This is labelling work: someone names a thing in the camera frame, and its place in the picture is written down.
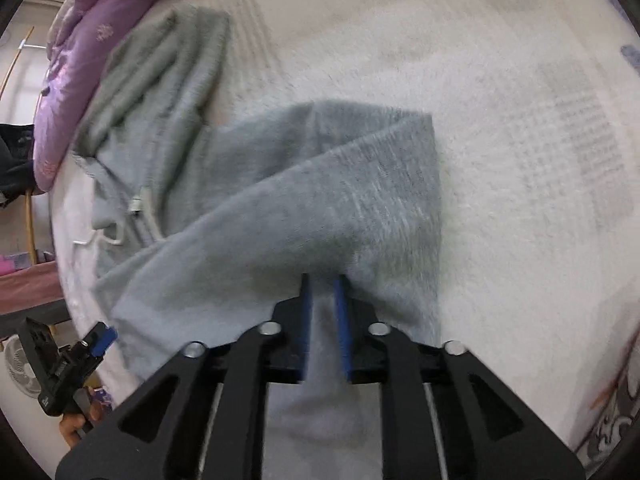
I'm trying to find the wooden ballet barre rack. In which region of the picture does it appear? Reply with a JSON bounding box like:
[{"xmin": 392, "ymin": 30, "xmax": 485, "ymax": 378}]
[{"xmin": 0, "ymin": 25, "xmax": 48, "ymax": 266}]

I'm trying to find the purple floral quilt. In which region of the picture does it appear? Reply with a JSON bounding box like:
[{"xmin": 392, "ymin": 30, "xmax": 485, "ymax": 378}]
[{"xmin": 32, "ymin": 0, "xmax": 261, "ymax": 193}]

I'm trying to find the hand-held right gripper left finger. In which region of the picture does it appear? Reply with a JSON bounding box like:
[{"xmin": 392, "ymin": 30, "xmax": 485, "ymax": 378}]
[{"xmin": 55, "ymin": 274, "xmax": 314, "ymax": 480}]

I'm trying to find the grey hoodie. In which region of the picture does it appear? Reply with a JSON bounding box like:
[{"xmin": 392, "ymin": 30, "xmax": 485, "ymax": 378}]
[{"xmin": 72, "ymin": 5, "xmax": 443, "ymax": 451}]

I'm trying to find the dark hooded jacket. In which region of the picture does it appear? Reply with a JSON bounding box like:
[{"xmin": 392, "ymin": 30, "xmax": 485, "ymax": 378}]
[{"xmin": 0, "ymin": 122, "xmax": 51, "ymax": 207}]

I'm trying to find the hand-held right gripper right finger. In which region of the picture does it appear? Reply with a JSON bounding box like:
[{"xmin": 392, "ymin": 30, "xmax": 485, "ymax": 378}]
[{"xmin": 333, "ymin": 274, "xmax": 586, "ymax": 480}]

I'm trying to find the person's left hand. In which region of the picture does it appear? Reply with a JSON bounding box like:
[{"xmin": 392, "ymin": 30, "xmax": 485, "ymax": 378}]
[{"xmin": 59, "ymin": 399, "xmax": 104, "ymax": 450}]

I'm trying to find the patterned bed sheet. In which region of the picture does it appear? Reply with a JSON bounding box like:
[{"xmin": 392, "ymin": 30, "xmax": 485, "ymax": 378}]
[{"xmin": 574, "ymin": 330, "xmax": 640, "ymax": 476}]

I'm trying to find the white floral bed blanket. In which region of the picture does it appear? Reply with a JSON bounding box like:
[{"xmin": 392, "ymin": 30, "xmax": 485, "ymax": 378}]
[{"xmin": 50, "ymin": 0, "xmax": 640, "ymax": 466}]

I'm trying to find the dark wood tv cabinet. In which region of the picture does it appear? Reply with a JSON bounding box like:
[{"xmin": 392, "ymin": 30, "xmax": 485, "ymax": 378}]
[{"xmin": 0, "ymin": 260, "xmax": 71, "ymax": 331}]

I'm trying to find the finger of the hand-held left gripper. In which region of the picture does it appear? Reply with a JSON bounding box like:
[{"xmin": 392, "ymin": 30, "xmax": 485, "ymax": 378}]
[{"xmin": 75, "ymin": 323, "xmax": 119, "ymax": 362}]

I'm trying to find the white floor fan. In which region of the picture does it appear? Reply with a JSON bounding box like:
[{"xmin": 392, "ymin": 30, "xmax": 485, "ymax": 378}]
[{"xmin": 2, "ymin": 335, "xmax": 44, "ymax": 401}]

